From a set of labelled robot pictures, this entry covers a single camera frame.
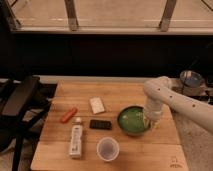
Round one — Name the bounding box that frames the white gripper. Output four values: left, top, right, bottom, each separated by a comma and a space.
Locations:
144, 98, 163, 129

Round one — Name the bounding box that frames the green ceramic bowl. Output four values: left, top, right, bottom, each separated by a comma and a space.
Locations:
117, 106, 149, 136

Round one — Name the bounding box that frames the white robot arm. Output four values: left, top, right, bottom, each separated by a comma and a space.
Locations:
143, 76, 213, 133

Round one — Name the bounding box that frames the clear plastic cup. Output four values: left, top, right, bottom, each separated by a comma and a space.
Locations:
96, 137, 120, 162

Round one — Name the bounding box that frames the black rectangular block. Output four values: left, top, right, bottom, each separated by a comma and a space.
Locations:
89, 120, 112, 130

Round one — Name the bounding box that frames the metal pot with lid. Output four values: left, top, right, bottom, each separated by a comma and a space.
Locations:
180, 70, 205, 95

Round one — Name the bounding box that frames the white sponge block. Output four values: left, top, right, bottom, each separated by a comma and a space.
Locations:
90, 97, 105, 114

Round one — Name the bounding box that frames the white plastic bottle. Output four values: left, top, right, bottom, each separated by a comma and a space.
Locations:
69, 117, 83, 159

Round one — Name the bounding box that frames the orange carrot toy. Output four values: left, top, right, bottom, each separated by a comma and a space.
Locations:
60, 107, 78, 123

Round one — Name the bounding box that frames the black office chair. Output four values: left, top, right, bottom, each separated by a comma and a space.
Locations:
0, 76, 51, 171

